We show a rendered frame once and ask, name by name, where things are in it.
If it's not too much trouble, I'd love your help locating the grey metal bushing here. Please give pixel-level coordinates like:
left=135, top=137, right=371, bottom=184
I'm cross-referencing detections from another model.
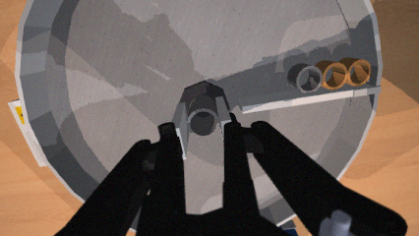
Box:
left=189, top=95, right=216, bottom=126
left=287, top=63, right=323, bottom=93
left=187, top=101, right=219, bottom=139

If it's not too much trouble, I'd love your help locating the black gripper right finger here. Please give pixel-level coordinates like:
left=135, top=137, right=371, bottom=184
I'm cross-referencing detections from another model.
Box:
left=215, top=96, right=408, bottom=236

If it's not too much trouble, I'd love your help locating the blue crate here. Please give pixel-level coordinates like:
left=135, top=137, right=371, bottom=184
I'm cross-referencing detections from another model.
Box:
left=278, top=220, right=298, bottom=236

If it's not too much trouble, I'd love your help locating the bronze bushing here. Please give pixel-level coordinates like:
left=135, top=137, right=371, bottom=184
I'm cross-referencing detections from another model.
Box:
left=315, top=60, right=348, bottom=90
left=338, top=57, right=372, bottom=87

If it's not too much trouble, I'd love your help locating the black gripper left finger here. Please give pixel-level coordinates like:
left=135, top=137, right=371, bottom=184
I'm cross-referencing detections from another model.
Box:
left=53, top=102, right=189, bottom=236

